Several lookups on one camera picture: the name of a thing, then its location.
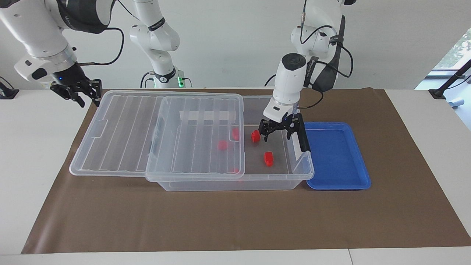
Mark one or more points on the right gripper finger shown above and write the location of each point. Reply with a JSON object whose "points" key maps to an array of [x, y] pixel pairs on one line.
{"points": [[67, 94], [92, 88]]}

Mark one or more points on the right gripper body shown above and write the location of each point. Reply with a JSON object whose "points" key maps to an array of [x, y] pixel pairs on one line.
{"points": [[70, 76]]}

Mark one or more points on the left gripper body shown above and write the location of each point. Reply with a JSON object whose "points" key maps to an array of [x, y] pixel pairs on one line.
{"points": [[282, 121]]}

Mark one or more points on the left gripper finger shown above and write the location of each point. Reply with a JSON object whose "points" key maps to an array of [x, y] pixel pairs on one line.
{"points": [[268, 130], [301, 130]]}

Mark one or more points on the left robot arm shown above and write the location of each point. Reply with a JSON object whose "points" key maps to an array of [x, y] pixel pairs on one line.
{"points": [[292, 77]]}

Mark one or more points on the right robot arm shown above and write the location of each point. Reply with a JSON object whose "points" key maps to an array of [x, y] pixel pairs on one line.
{"points": [[33, 33]]}

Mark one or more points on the red block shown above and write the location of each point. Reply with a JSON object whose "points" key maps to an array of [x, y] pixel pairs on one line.
{"points": [[235, 133], [236, 170], [268, 159], [222, 145], [255, 136]]}

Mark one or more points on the clear plastic storage box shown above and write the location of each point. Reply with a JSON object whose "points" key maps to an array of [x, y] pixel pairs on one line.
{"points": [[272, 173]]}

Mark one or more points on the clear plastic box lid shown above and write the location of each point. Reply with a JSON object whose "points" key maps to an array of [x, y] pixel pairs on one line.
{"points": [[125, 140]]}

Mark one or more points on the blue plastic tray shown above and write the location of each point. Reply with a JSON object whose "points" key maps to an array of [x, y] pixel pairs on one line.
{"points": [[335, 154]]}

